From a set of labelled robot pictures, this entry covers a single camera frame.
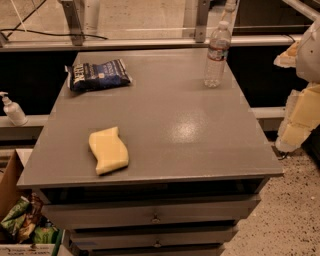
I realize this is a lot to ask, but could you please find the top drawer knob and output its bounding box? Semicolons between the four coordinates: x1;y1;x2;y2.
151;214;161;224

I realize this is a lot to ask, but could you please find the metal frame rail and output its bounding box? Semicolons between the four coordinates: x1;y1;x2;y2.
0;0;320;53

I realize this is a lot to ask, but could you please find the yellow sponge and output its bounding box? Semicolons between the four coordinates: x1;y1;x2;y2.
89;127;129;175

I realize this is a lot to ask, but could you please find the clear plastic water bottle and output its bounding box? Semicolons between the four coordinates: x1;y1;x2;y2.
204;21;231;88

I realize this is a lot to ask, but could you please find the green bag in box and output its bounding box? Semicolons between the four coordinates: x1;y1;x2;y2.
32;226;59;244

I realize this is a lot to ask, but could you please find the green snack bag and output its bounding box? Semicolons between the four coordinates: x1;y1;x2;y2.
1;196;30;237

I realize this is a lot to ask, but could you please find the lower drawer knob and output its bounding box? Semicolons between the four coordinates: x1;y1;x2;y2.
153;241;162;248

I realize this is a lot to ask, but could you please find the grey drawer cabinet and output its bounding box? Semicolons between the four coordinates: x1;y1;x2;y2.
18;48;282;256

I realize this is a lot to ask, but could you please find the brown snack bag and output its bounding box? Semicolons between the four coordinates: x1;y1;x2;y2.
18;193;43;243

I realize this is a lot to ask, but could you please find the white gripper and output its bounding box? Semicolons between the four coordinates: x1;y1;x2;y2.
273;17;320;152

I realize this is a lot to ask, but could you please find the blue chip bag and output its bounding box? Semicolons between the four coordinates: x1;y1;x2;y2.
65;59;132;92

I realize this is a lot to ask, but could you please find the drawer knob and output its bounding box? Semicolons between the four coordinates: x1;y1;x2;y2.
151;214;161;224
153;241;162;248

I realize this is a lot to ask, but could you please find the cardboard box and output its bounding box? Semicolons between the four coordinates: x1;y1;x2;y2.
0;151;62;256

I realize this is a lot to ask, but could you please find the white pump dispenser bottle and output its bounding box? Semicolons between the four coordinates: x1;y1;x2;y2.
0;92;28;126

